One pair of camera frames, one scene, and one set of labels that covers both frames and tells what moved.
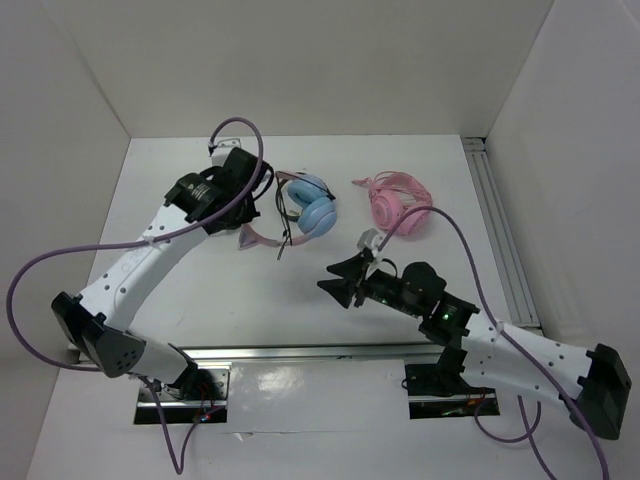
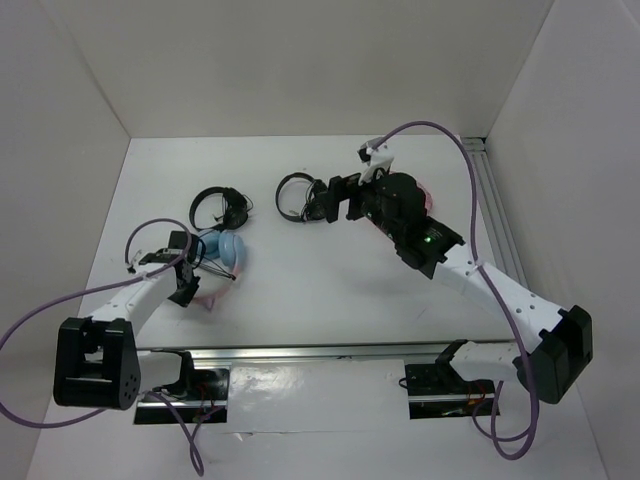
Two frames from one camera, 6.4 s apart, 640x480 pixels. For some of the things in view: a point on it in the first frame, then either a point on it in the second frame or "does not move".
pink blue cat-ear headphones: x=307 y=209 → x=231 y=249
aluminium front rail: x=314 y=352 does not move
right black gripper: x=352 y=269 → x=347 y=188
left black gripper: x=250 y=212 → x=186 y=296
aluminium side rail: x=502 y=232 does not move
